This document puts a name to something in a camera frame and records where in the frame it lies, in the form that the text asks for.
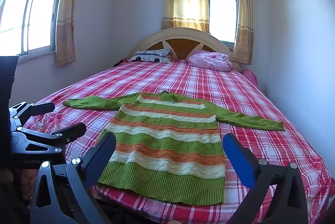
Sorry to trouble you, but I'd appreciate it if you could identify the green orange striped sweater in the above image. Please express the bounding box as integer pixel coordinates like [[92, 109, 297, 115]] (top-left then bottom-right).
[[63, 90, 286, 206]]

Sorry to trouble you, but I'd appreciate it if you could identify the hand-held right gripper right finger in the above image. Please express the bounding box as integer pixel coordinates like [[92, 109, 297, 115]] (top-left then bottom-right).
[[222, 132, 309, 224]]

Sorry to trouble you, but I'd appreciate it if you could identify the cream arched wooden headboard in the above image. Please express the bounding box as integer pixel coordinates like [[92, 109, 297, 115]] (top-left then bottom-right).
[[125, 27, 242, 73]]

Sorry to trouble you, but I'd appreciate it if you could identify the large sliding window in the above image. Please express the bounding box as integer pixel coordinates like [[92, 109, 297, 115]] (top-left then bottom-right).
[[0, 0, 71, 58]]

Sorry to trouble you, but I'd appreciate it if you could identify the small window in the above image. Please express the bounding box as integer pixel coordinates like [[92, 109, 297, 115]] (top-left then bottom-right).
[[206, 0, 240, 48]]

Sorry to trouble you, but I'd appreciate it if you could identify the pink cloth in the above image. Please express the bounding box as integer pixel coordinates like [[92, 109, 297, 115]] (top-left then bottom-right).
[[242, 69, 258, 86]]

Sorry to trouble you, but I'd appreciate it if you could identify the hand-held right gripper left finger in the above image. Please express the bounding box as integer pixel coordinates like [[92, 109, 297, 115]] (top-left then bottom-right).
[[29, 132, 117, 224]]

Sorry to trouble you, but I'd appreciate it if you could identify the white blue patterned pillow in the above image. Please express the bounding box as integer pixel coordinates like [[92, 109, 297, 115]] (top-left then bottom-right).
[[128, 48, 173, 64]]

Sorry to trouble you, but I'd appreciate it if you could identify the pink folded quilt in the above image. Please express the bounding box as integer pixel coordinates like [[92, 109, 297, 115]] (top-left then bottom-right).
[[188, 51, 233, 73]]

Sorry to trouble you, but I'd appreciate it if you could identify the bed with red plaid sheet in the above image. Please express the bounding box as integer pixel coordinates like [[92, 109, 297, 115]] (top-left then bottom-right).
[[22, 59, 335, 224]]

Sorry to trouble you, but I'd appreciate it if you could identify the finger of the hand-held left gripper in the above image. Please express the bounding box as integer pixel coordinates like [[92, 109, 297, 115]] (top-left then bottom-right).
[[9, 101, 56, 128], [10, 122, 87, 154]]

